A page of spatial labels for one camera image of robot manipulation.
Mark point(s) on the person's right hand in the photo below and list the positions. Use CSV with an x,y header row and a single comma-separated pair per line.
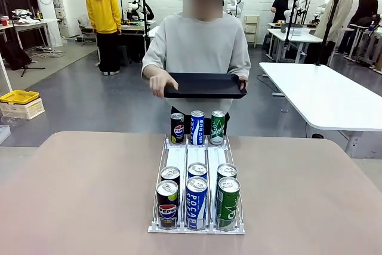
x,y
161,83

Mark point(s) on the person's left hand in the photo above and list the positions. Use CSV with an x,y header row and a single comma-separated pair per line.
x,y
243,82

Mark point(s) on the black serving tray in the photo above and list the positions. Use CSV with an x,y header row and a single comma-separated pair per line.
x,y
206,84

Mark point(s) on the black Pepsi can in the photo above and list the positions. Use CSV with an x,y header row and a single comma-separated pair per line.
x,y
167,207
177,129
170,174

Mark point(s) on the person's right forearm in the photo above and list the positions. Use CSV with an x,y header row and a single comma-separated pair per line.
x,y
152,73

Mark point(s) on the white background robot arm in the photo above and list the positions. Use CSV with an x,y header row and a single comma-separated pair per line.
x,y
297,1
235,2
135,1

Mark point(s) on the person in grey sweater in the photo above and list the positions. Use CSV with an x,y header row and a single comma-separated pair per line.
x,y
197,43

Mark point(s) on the person in black t-shirt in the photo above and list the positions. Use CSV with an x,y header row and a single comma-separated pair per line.
x,y
280,5

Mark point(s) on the person in yellow hoodie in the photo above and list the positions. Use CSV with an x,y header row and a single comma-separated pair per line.
x,y
103,13

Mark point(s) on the person in beige coat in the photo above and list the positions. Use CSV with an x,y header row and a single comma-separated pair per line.
x,y
334,19

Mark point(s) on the person in black sweater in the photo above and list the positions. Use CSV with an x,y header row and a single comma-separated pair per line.
x,y
365,7

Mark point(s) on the white drawer cabinet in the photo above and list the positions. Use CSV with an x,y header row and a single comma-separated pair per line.
x,y
251,29

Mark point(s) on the green Chilsung can star print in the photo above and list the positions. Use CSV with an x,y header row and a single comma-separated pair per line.
x,y
217,129

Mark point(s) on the blue Pocari can Korean print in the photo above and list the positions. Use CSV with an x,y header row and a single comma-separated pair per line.
x,y
197,129

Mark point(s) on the white background work table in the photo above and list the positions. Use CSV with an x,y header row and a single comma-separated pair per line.
x,y
292,35

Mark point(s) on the black light stand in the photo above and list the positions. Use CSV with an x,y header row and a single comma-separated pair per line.
x,y
289,28

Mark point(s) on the white can dispenser rack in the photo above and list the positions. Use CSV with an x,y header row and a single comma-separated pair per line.
x,y
176,156

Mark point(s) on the large white table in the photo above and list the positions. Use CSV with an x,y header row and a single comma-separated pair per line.
x,y
322,96

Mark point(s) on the green Chilsung cider can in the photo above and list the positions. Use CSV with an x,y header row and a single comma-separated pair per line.
x,y
226,170
228,207

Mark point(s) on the blue Pocari Sweat can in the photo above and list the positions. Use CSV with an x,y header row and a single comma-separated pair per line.
x,y
197,207
197,170

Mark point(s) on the white plastic crate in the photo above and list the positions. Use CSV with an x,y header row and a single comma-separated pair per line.
x,y
27,111

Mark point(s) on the yellow crate lid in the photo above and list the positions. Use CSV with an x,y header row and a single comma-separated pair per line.
x,y
19,96

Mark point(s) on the cluttered white side table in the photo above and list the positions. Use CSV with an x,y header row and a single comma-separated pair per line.
x,y
27,25

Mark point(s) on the black bag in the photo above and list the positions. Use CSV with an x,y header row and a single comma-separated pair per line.
x,y
13,55

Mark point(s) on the red cup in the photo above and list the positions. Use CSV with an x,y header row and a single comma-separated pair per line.
x,y
3,21

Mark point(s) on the black camera stand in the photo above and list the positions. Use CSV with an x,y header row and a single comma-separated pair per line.
x,y
328,28

